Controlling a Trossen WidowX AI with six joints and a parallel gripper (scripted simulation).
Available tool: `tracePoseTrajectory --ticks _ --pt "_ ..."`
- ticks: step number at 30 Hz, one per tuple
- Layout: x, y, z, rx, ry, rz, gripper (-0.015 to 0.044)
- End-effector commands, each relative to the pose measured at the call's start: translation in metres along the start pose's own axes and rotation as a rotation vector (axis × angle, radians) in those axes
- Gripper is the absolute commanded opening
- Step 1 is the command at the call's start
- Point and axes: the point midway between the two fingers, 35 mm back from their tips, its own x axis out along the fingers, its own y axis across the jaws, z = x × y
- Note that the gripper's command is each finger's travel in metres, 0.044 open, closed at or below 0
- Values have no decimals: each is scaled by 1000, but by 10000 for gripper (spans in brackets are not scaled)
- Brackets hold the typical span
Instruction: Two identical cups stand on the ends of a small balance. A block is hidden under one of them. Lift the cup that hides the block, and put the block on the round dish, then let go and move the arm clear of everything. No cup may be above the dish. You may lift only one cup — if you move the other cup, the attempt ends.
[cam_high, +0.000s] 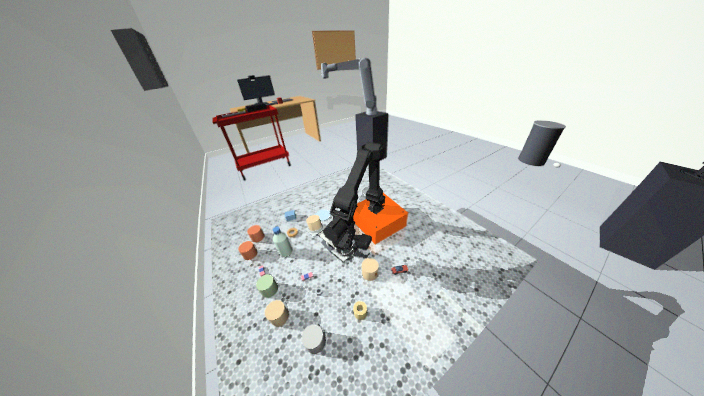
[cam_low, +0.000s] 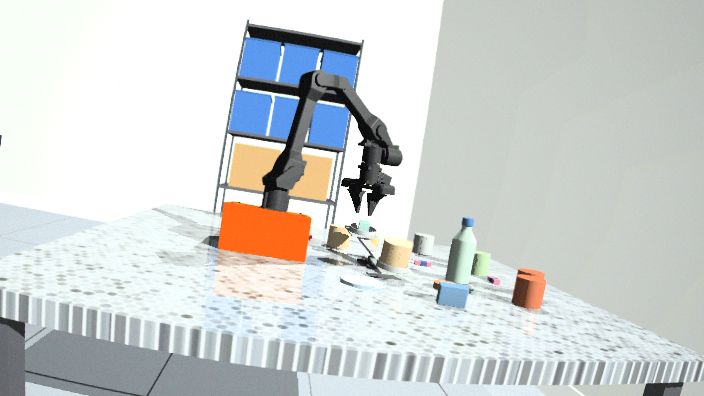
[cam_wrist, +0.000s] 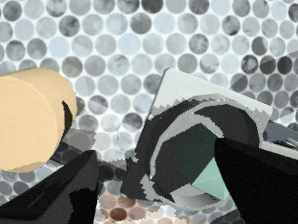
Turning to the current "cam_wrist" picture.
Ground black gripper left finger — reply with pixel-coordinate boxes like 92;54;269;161
0;151;98;224

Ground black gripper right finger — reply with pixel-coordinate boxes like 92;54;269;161
214;137;298;224

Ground tan cylinder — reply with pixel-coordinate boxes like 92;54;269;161
0;67;76;173

